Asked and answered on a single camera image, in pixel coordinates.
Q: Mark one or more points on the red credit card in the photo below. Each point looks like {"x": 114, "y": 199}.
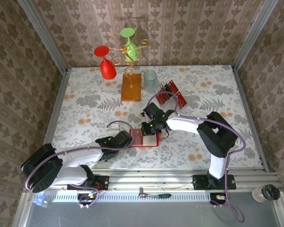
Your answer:
{"x": 165, "y": 90}
{"x": 162, "y": 99}
{"x": 172, "y": 86}
{"x": 181, "y": 100}
{"x": 137, "y": 137}

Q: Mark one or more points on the red card holder wallet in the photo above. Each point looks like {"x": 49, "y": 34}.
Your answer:
{"x": 150, "y": 141}

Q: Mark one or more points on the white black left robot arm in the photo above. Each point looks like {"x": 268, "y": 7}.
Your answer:
{"x": 82, "y": 154}

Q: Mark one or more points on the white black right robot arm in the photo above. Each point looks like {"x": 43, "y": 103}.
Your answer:
{"x": 184, "y": 126}

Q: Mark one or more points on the clear glass tumbler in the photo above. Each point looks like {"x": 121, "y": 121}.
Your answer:
{"x": 149, "y": 80}

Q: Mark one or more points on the red wine glass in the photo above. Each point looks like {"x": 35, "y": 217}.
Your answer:
{"x": 107, "y": 68}

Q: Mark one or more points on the yellow power plug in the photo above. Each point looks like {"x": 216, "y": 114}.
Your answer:
{"x": 91, "y": 196}
{"x": 219, "y": 197}

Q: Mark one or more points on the green wine glass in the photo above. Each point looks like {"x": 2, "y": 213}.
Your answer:
{"x": 130, "y": 50}

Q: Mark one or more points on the grey metal panel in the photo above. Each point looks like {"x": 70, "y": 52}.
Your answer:
{"x": 144, "y": 215}

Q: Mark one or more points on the blue white connector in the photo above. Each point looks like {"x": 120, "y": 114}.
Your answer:
{"x": 39, "y": 201}

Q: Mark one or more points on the glass jar black lid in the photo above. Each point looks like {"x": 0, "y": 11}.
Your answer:
{"x": 269, "y": 192}

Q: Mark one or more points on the aluminium front frame rail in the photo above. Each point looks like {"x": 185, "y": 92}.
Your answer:
{"x": 151, "y": 179}

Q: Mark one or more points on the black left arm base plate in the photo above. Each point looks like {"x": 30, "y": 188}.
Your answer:
{"x": 104, "y": 182}

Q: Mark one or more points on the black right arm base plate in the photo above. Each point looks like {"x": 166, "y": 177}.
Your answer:
{"x": 198, "y": 182}

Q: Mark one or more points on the aluminium side rail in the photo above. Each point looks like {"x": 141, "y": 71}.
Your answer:
{"x": 53, "y": 123}
{"x": 250, "y": 118}

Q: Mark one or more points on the aluminium frame post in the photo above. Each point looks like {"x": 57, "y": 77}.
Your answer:
{"x": 253, "y": 35}
{"x": 45, "y": 37}

